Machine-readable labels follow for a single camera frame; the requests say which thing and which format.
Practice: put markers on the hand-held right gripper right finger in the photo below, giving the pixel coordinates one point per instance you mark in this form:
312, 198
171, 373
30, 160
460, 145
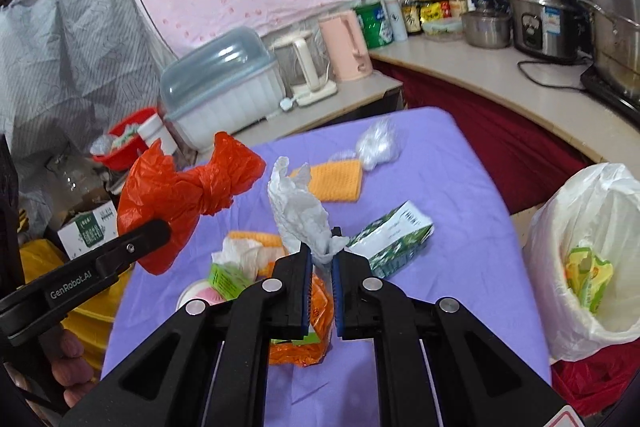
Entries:
336, 294

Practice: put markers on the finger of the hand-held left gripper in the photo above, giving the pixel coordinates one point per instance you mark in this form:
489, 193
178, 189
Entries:
140, 239

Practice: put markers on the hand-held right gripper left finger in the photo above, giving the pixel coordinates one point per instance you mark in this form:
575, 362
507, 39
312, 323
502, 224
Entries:
304, 289

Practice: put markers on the orange snack packet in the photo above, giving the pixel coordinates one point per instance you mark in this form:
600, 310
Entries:
320, 312

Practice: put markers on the red plastic bag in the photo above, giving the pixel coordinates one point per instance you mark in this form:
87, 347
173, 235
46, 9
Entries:
175, 192

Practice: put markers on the small white tissue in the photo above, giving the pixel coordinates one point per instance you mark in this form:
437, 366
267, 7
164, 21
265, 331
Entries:
245, 254

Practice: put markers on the small green box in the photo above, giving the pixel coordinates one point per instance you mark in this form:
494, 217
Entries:
227, 279

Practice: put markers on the large white tissue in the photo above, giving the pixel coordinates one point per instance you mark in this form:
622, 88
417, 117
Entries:
300, 212

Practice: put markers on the pink white cup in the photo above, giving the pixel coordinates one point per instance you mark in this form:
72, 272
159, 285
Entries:
200, 294

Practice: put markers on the green white carton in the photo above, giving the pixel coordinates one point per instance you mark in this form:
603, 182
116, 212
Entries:
395, 237

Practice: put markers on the bin with white liner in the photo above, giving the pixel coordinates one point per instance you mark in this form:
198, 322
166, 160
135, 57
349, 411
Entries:
570, 217

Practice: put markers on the person's left hand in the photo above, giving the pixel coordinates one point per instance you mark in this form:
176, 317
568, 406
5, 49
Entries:
70, 364

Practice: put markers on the white green cardboard box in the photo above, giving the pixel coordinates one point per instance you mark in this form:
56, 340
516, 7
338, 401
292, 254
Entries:
90, 229

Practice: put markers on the yellow bag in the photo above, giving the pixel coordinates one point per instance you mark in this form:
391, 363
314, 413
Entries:
90, 332

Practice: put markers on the small orange sponge cloth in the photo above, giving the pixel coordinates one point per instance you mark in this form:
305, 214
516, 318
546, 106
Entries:
255, 238

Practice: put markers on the red basin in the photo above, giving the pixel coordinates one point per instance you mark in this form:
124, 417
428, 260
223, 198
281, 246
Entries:
125, 152

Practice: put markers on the clear glass jar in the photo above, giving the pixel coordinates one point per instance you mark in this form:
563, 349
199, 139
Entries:
75, 177

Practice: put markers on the white lidded jar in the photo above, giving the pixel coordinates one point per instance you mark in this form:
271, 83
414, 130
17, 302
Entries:
155, 134

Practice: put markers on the large orange sponge cloth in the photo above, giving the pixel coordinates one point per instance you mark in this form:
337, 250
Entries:
335, 179

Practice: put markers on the purple table cloth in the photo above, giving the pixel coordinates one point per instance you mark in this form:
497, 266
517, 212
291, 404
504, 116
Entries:
450, 207

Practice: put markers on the crumpled clear plastic bag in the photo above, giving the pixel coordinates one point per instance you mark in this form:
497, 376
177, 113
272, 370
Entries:
377, 147

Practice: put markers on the white box with blue lid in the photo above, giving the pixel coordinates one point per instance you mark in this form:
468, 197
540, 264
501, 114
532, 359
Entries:
225, 82

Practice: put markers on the white plug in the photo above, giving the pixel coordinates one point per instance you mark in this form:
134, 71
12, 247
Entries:
288, 104

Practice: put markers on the grey striped curtain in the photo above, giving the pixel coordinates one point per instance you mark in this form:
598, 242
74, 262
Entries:
65, 47

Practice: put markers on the dark red cloth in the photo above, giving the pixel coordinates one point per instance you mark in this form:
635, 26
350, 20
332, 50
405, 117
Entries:
475, 127

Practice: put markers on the pink kettle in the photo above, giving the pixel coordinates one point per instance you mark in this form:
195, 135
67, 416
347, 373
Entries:
342, 47

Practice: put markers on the yellow green packet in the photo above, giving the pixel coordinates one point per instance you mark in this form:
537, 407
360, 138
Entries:
590, 279

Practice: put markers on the green can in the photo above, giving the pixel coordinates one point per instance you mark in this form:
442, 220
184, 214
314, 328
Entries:
374, 26

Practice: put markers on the red bag under bin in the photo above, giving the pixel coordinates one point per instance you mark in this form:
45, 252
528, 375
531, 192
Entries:
600, 377

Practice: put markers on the white bottle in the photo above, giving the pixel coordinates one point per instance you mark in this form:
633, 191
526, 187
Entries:
396, 19

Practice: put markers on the dark sauce bottle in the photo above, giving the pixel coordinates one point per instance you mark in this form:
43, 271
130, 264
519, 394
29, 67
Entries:
411, 19

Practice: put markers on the glass container with green lid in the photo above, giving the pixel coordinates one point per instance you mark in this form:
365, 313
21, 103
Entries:
442, 29

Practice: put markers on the small steel pot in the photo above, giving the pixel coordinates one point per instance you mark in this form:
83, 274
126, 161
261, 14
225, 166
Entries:
487, 29

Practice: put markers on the black induction cooker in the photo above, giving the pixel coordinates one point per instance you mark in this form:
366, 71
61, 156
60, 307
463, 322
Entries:
610, 94

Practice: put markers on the steel rice cooker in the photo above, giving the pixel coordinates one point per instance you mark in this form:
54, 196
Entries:
542, 22

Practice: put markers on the large steel steamer pot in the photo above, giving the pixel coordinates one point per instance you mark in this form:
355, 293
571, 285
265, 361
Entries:
612, 22

